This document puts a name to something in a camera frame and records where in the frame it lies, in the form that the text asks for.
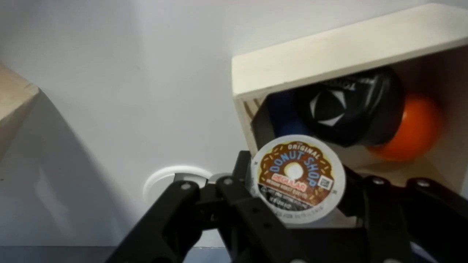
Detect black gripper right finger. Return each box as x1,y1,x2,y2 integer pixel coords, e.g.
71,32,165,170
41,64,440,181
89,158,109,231
340,168,468,263

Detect wooden shape sorter box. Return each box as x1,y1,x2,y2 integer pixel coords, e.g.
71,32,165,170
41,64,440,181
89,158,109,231
0,66,39,156

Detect Donut Shop coffee pod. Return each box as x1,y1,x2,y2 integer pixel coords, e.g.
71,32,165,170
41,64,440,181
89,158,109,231
251,135,346,225

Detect orange ball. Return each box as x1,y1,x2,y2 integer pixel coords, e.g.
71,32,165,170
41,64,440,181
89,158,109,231
367,95,444,162

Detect small wooden crate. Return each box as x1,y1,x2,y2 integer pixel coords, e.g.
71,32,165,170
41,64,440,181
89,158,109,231
229,2,468,231

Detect white table grommet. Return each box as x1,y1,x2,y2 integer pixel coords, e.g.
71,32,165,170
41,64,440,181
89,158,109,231
141,162,215,206

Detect blue cylinder block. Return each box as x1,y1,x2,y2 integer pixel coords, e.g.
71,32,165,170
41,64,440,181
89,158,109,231
251,94,308,146

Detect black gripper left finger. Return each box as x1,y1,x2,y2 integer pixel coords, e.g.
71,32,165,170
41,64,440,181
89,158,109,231
106,151,292,263

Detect black round object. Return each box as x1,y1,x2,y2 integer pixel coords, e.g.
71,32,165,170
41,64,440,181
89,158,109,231
295,67,405,146

